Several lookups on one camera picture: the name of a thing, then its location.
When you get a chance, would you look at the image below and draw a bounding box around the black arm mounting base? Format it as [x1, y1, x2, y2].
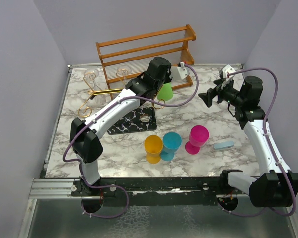
[71, 176, 241, 207]

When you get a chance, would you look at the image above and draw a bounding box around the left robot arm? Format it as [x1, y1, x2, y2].
[66, 57, 171, 196]

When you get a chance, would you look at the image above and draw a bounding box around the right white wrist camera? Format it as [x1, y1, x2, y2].
[219, 64, 236, 89]

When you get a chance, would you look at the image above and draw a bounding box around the green plastic wine glass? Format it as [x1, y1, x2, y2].
[157, 83, 173, 102]

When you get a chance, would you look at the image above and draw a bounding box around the yellow plastic wine glass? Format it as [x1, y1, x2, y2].
[144, 135, 163, 164]

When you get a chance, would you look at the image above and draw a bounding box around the pink plastic wine glass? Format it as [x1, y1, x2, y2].
[185, 125, 209, 155]

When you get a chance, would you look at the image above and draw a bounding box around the clear short wine glass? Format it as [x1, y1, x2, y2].
[116, 65, 132, 85]

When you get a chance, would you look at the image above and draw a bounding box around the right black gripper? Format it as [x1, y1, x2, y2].
[199, 77, 245, 107]

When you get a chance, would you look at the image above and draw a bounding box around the clear tall wine glass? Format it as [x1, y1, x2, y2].
[83, 68, 101, 93]

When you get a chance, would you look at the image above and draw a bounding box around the orange wooden shelf rack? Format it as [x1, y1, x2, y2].
[96, 24, 197, 89]

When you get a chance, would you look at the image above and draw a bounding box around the blue plastic wine glass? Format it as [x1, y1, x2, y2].
[160, 132, 182, 161]

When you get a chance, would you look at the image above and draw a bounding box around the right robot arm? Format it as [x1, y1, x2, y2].
[199, 76, 298, 208]

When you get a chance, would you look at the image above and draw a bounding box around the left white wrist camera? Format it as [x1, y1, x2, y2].
[170, 62, 189, 80]

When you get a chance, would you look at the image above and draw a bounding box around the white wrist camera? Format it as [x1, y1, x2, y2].
[219, 64, 236, 89]
[170, 62, 189, 80]

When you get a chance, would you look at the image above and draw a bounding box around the light blue small block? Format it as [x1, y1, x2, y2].
[213, 141, 234, 150]

